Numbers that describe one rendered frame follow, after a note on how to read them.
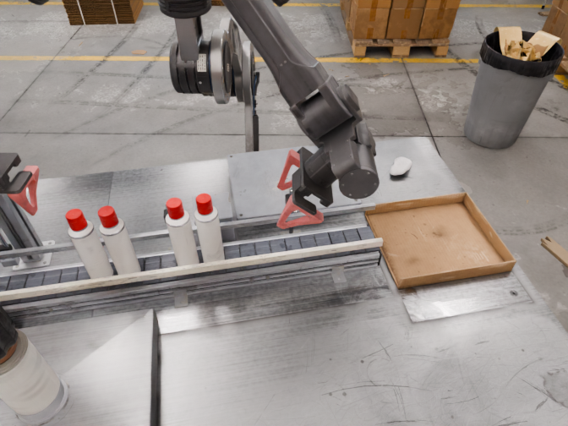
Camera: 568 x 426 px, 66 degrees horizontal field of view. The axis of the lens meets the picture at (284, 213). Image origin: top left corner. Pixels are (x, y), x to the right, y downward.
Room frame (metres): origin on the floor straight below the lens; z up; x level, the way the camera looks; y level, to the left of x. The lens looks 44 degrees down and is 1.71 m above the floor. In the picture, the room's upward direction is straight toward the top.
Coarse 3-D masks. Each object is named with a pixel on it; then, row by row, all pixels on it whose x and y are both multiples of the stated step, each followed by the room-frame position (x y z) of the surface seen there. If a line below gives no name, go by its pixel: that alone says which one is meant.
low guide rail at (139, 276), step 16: (368, 240) 0.72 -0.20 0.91; (256, 256) 0.67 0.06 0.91; (272, 256) 0.67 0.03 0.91; (288, 256) 0.67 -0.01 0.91; (304, 256) 0.68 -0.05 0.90; (144, 272) 0.62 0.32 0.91; (160, 272) 0.62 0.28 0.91; (176, 272) 0.62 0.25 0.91; (192, 272) 0.63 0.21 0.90; (32, 288) 0.57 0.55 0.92; (48, 288) 0.57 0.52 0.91; (64, 288) 0.58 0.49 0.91; (80, 288) 0.58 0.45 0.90
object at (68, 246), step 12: (372, 204) 0.79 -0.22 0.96; (276, 216) 0.75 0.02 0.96; (288, 216) 0.75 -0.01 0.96; (300, 216) 0.75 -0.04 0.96; (192, 228) 0.71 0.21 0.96; (228, 228) 0.72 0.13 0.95; (132, 240) 0.68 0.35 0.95; (0, 252) 0.64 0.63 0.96; (12, 252) 0.64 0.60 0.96; (24, 252) 0.64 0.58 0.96; (36, 252) 0.64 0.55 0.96; (48, 252) 0.65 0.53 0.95
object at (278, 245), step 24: (288, 240) 0.75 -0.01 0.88; (312, 240) 0.75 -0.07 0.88; (336, 240) 0.75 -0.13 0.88; (360, 240) 0.75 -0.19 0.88; (144, 264) 0.67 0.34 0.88; (168, 264) 0.67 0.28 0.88; (264, 264) 0.67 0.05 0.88; (288, 264) 0.67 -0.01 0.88; (0, 288) 0.60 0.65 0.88; (96, 288) 0.60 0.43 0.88; (120, 288) 0.60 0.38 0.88
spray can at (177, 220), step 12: (168, 204) 0.66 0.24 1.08; (180, 204) 0.67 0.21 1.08; (168, 216) 0.66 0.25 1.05; (180, 216) 0.66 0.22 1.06; (168, 228) 0.65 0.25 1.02; (180, 228) 0.65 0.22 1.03; (180, 240) 0.64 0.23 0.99; (192, 240) 0.66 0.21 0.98; (180, 252) 0.64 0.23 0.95; (192, 252) 0.65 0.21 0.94; (180, 264) 0.65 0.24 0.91; (192, 264) 0.65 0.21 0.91
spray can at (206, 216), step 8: (200, 200) 0.67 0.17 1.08; (208, 200) 0.67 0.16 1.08; (200, 208) 0.67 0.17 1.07; (208, 208) 0.67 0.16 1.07; (200, 216) 0.67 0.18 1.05; (208, 216) 0.67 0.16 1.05; (216, 216) 0.67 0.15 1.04; (200, 224) 0.66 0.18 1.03; (208, 224) 0.66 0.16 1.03; (216, 224) 0.67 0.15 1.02; (200, 232) 0.66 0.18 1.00; (208, 232) 0.66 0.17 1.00; (216, 232) 0.67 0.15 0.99; (200, 240) 0.67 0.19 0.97; (208, 240) 0.66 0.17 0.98; (216, 240) 0.67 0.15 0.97; (208, 248) 0.66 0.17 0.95; (216, 248) 0.66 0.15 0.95; (208, 256) 0.66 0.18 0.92; (216, 256) 0.66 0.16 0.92; (224, 256) 0.69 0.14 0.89
